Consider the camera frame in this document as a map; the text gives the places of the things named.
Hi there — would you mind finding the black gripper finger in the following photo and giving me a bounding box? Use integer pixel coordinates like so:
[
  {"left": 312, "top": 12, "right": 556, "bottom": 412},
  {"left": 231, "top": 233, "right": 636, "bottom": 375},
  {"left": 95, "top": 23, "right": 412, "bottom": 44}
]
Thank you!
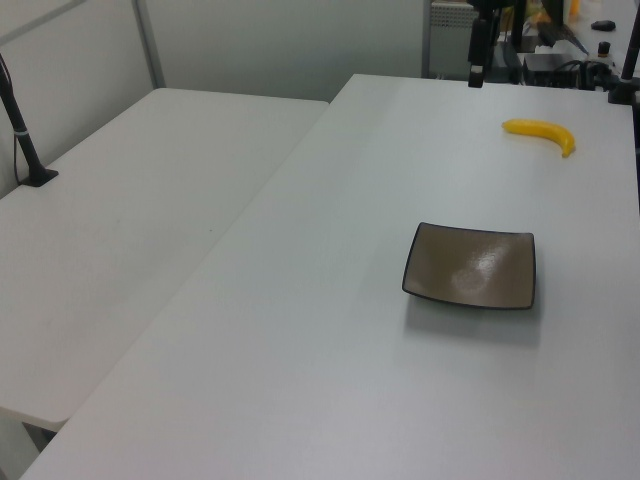
[
  {"left": 467, "top": 18, "right": 489, "bottom": 90},
  {"left": 485, "top": 10, "right": 502, "bottom": 57}
]

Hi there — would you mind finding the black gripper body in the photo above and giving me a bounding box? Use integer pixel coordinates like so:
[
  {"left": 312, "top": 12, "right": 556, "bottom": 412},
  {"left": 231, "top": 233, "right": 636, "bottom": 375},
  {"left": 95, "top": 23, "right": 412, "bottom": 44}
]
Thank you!
[{"left": 470, "top": 0, "right": 503, "bottom": 22}]

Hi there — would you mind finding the yellow banana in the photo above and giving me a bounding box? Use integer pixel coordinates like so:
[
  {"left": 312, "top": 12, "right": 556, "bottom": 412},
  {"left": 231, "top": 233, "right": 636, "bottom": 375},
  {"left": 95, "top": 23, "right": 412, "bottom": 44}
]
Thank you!
[{"left": 501, "top": 117, "right": 577, "bottom": 160}]

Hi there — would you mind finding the square brown ceramic plate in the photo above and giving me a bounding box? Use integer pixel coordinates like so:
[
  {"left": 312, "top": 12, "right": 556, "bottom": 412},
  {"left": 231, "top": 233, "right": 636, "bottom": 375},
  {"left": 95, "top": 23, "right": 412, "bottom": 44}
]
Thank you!
[{"left": 400, "top": 221, "right": 538, "bottom": 312}]

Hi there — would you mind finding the perforated grey metal panel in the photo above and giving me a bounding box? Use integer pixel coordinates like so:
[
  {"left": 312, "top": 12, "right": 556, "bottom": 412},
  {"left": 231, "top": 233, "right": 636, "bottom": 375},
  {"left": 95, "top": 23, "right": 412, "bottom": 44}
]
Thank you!
[{"left": 427, "top": 0, "right": 475, "bottom": 79}]

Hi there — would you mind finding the black electronics box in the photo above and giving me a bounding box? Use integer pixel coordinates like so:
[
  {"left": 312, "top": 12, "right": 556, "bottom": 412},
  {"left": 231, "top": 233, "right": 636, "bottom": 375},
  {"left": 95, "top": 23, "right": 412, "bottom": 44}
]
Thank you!
[{"left": 522, "top": 52, "right": 585, "bottom": 87}]

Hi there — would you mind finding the white side table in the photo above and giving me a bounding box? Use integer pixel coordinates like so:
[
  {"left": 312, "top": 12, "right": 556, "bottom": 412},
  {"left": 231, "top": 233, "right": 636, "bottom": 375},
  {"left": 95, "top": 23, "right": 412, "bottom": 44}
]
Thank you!
[{"left": 0, "top": 87, "right": 331, "bottom": 434}]

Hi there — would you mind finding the grey partition frame post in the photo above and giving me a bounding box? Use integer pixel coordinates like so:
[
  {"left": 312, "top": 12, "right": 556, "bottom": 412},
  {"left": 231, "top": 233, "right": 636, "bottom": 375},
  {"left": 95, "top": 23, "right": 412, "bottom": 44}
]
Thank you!
[{"left": 130, "top": 0, "right": 167, "bottom": 92}]

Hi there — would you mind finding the black camera pole with base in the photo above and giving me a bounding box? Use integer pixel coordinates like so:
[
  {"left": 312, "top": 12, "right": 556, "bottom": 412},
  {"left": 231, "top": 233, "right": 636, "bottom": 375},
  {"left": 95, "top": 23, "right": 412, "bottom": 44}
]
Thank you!
[{"left": 0, "top": 52, "right": 60, "bottom": 189}]

